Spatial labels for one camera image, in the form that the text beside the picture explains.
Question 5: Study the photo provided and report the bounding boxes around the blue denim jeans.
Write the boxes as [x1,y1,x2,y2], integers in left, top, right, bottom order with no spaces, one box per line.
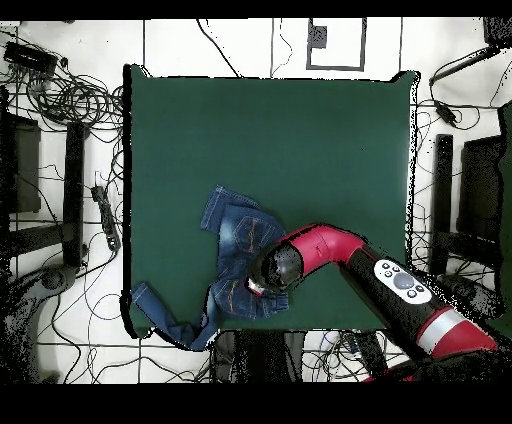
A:
[130,184,291,352]

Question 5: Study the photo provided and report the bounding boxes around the dark flat panel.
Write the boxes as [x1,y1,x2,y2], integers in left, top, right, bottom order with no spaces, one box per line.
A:
[0,113,42,215]
[457,135,505,241]

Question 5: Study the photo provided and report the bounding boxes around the black oblong device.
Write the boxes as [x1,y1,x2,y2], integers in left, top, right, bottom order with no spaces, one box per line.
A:
[354,331,389,379]

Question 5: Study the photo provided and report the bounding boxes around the dark green table cloth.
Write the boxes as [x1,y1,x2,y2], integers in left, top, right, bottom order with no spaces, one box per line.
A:
[121,63,421,339]

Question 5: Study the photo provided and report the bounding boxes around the black power strip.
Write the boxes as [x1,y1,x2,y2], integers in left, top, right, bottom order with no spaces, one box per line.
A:
[90,185,122,252]

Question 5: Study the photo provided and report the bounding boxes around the grey round stand foot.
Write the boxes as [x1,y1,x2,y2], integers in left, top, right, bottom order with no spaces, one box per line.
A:
[37,264,78,292]
[437,273,503,321]

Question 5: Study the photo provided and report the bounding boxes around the black stand beam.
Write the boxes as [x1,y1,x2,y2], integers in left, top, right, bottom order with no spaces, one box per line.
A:
[62,121,87,268]
[429,133,455,276]

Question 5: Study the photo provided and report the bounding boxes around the black power adapter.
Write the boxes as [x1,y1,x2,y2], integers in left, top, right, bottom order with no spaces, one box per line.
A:
[433,99,459,127]

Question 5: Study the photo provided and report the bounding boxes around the black tube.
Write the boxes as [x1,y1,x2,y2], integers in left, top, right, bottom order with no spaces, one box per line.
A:
[429,45,499,85]

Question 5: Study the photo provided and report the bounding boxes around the black box device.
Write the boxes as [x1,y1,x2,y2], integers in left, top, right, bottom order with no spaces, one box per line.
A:
[3,41,59,75]

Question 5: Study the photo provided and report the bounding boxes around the black box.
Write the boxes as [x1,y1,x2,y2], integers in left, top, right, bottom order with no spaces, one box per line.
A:
[483,16,512,49]

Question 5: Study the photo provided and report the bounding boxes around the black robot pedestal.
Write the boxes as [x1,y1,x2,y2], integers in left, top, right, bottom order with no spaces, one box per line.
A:
[211,329,306,383]

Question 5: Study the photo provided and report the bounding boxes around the tangled black cable bundle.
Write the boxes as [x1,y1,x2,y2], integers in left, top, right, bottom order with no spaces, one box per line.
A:
[23,67,125,133]

